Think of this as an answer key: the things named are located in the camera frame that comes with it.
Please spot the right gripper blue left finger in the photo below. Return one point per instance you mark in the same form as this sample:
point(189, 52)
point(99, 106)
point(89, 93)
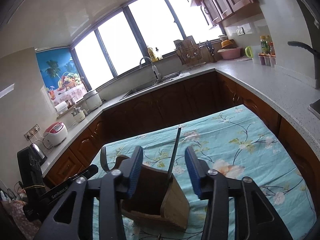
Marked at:
point(72, 216)

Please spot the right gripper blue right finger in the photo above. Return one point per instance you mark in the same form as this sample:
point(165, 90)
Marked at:
point(255, 216)

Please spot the steel fork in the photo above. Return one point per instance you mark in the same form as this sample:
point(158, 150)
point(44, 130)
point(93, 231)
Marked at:
point(103, 159)

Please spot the steel chopstick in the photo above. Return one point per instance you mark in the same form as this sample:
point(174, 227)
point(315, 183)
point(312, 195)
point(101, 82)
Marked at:
point(169, 173)

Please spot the wooden utensil holder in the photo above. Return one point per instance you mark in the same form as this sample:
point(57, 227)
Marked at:
point(157, 201)

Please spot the steel electric kettle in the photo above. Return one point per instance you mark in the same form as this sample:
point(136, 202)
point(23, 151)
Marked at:
point(37, 153)

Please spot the white red rice cooker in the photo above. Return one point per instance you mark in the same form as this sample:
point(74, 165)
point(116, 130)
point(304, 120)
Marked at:
point(54, 135)

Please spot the teal floral tablecloth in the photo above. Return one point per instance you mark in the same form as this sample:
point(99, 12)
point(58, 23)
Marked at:
point(236, 143)

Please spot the small white blender appliance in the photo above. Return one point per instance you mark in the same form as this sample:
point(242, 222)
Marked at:
point(79, 114)

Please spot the paper towel roll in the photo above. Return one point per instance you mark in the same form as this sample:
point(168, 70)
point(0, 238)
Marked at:
point(61, 107)

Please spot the sink faucet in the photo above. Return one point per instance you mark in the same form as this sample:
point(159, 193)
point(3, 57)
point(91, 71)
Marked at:
point(153, 67)

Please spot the gas stove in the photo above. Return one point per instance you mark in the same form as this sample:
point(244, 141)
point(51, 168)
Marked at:
point(314, 108)

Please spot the fruit poster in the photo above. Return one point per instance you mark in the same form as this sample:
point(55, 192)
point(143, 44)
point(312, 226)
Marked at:
point(60, 75)

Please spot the yellow dish soap bottle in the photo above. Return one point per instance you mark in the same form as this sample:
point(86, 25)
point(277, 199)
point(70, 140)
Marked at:
point(152, 55)

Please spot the lower wooden cabinets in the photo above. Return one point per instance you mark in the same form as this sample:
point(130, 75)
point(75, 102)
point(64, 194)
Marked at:
point(175, 104)

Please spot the wooden cutting board rack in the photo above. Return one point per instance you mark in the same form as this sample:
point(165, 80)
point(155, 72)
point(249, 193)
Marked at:
point(189, 52)

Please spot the spice jar set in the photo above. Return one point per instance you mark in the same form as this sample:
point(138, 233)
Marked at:
point(267, 59)

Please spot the pink basin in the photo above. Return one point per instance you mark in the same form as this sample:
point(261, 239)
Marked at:
point(231, 53)

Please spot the condiment bottle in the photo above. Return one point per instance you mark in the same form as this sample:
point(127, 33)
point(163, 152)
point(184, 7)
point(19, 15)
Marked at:
point(264, 45)

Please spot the orange bowl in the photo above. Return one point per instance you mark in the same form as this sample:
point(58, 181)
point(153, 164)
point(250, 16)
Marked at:
point(226, 43)

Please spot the black wok with lid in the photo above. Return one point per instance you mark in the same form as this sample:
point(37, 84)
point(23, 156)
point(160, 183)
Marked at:
point(303, 53)

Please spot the wall power socket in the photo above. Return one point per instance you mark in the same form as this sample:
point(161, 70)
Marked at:
point(29, 134)

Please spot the window frame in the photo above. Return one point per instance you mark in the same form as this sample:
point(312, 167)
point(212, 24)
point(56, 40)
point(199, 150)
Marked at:
point(128, 37)

